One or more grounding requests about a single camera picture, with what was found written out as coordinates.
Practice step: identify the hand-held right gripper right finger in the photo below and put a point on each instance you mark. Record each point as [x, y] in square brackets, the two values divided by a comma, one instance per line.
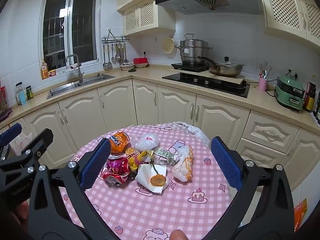
[226, 165]

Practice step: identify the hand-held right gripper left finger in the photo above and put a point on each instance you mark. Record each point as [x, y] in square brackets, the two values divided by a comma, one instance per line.
[96, 166]

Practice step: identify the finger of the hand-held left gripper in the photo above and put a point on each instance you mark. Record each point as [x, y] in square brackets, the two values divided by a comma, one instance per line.
[41, 140]
[10, 133]

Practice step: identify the magenta foil wrapper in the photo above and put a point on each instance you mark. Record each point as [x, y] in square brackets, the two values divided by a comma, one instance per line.
[116, 166]

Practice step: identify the crushed red can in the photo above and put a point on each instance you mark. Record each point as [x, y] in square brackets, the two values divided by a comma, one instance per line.
[113, 180]

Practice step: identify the orange snack bag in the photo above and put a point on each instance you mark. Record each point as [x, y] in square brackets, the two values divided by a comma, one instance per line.
[120, 142]

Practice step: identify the white orange striped wrapper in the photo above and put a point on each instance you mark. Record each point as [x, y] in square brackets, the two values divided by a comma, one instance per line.
[183, 165]

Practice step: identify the yellow wrapper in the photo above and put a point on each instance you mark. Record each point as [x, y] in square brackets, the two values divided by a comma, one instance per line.
[143, 156]

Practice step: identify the white paper napkin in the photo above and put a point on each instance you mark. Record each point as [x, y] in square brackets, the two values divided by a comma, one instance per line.
[145, 177]

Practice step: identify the white plastic bag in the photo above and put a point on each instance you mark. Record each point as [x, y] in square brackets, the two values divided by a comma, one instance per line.
[147, 142]
[21, 142]

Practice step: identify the round orange peel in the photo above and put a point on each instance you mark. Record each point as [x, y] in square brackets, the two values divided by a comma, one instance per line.
[158, 180]

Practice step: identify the green white printed wrapper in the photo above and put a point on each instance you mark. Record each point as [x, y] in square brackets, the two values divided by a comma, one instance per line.
[163, 153]

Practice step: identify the person's left hand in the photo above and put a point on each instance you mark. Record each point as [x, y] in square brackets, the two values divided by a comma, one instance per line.
[13, 215]

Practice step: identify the person's right hand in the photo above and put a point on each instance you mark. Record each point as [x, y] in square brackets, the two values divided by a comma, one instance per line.
[178, 235]

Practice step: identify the hanging white plastic bag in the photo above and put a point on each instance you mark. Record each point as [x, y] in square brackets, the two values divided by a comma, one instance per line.
[21, 142]

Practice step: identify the light blue box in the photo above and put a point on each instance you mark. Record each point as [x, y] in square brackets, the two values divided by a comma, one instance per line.
[22, 98]

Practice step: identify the green packet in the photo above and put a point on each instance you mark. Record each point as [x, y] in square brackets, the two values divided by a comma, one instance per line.
[29, 92]

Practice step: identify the clear jar black lid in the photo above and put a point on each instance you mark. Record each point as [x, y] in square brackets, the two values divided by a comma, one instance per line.
[19, 87]

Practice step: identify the white crumpled plastic cover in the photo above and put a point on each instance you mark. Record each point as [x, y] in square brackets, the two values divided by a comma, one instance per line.
[190, 130]

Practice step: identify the stainless steel sink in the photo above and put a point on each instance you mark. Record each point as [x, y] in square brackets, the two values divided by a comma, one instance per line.
[65, 88]

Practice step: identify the small printed box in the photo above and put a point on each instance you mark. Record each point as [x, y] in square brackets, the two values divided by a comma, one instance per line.
[52, 73]

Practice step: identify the orange soap bottle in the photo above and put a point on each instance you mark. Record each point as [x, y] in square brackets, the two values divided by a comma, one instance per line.
[45, 70]

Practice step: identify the pink checked tablecloth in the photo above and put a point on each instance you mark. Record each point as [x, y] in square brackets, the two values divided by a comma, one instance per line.
[150, 212]

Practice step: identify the metal kitchen faucet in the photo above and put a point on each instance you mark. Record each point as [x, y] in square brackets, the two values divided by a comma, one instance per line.
[80, 72]

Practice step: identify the cream kitchen base cabinets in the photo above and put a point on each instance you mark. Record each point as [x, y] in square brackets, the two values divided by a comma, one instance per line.
[175, 105]

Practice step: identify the black glass gas hob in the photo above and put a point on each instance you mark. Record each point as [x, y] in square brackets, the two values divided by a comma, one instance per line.
[200, 83]

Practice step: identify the pink utensil cup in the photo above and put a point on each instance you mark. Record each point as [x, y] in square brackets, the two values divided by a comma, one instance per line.
[262, 84]

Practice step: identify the steel wok with lid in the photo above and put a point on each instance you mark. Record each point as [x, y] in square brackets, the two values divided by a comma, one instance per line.
[227, 70]

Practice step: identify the green electric cooker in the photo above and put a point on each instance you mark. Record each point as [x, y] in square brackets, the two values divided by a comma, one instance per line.
[288, 92]

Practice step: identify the hanging slotted spatula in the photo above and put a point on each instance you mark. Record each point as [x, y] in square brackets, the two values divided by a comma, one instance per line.
[107, 63]

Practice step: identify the beige kitchen countertop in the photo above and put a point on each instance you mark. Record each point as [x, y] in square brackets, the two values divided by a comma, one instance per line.
[140, 75]

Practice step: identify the white bowl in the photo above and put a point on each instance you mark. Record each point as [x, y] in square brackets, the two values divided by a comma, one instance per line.
[127, 65]

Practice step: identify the black induction cooker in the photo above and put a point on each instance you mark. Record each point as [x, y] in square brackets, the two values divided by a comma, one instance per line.
[187, 67]

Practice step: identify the dark sauce bottle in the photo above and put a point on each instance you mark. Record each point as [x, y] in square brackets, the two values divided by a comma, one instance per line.
[310, 100]

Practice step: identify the dark green oil bottle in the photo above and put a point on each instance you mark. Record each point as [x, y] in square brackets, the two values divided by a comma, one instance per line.
[317, 108]

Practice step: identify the hanging metal ladle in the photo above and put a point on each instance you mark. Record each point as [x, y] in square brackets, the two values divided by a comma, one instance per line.
[113, 57]

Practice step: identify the hanging metal spoon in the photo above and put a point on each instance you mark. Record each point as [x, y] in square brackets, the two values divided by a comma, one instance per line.
[125, 58]

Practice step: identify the red container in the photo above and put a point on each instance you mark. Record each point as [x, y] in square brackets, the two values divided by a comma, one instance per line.
[141, 61]

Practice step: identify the steel steamer pot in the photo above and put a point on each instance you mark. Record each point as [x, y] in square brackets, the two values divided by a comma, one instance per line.
[192, 52]

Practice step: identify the white framed window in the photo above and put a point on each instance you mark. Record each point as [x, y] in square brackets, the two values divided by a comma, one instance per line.
[82, 25]

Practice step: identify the yellow hanging colander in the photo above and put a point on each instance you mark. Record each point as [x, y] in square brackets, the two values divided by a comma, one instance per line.
[168, 45]

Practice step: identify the small cream lattice cabinet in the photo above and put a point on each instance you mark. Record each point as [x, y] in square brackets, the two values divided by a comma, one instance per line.
[147, 17]

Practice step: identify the large cream lattice cabinet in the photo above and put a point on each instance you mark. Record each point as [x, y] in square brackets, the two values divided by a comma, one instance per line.
[285, 7]

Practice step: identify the black wall utensil rack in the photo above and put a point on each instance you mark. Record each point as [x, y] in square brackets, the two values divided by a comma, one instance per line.
[115, 40]

